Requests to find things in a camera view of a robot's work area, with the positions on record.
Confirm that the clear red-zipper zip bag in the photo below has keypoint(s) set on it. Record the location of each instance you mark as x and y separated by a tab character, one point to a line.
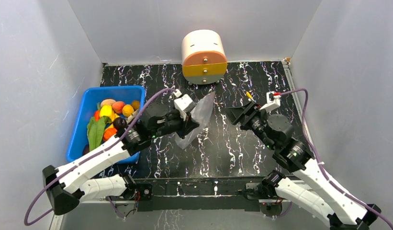
201	113

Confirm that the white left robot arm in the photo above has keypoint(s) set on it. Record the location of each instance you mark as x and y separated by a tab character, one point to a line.
69	185

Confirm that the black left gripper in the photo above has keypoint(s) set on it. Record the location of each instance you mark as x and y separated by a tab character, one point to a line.
186	126

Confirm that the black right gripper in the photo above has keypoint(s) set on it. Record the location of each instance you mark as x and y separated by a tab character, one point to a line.
247	113

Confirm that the dark purple toy fruit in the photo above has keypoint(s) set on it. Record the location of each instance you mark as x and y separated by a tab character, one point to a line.
119	123

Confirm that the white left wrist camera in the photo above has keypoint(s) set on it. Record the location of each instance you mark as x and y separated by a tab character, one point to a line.
183	103

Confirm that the orange-yellow toy fruit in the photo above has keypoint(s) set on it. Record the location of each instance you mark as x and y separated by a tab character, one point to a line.
127	110

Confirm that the green leafy vegetable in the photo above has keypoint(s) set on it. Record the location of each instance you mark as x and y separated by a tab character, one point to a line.
95	130

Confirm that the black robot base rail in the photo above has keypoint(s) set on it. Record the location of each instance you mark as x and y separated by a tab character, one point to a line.
210	193

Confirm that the yellow toy bell pepper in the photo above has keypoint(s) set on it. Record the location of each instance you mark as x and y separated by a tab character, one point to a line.
107	111

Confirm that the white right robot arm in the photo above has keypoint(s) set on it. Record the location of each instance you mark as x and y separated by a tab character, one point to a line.
324	202

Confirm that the round three-drawer mini cabinet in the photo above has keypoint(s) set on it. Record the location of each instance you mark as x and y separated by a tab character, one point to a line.
203	57

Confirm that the blue plastic bin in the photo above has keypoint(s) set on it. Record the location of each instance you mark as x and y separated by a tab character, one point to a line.
88	106

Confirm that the yellow-tipped white pen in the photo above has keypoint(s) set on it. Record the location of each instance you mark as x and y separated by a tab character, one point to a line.
250	98

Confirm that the orange toy pumpkin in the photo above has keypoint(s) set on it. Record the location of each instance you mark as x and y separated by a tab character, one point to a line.
108	133

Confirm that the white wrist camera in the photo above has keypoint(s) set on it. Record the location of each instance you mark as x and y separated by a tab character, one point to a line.
273	101
183	103

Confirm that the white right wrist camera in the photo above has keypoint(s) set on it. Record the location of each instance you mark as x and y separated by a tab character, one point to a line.
273	101

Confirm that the tan toy potato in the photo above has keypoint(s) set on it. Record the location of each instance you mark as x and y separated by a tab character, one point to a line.
107	102

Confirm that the purple toy eggplant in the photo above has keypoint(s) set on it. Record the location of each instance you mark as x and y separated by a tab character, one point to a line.
86	150

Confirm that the grey toy fish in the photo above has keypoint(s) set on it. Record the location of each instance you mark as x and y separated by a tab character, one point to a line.
132	116

